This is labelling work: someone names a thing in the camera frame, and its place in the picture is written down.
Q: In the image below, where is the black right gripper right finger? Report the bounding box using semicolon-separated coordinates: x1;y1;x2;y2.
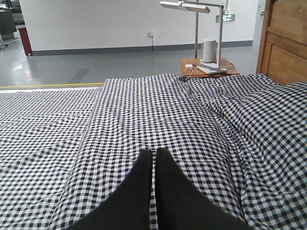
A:
155;148;250;230

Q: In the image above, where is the black white checkered quilt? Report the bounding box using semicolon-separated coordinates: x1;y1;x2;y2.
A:
0;73;307;230

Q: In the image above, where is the checkered bed sheet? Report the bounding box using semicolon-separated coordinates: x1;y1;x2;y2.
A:
0;87;102;183

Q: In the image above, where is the wooden nightstand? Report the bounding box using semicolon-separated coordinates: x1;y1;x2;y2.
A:
180;57;239;78

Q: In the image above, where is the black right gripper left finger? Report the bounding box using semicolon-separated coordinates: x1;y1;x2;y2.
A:
67;149;152;230

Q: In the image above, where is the green exit sign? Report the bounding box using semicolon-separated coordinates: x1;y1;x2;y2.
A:
222;14;236;23

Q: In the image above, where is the red cabinet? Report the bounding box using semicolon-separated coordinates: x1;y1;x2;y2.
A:
18;27;33;56

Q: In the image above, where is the white power adapter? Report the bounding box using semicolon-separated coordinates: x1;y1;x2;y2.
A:
185;64;194;70

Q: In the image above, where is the wooden headboard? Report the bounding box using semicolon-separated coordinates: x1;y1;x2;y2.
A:
256;0;307;84

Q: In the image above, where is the white cylindrical speaker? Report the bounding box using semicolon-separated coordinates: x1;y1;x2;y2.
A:
200;38;217;63

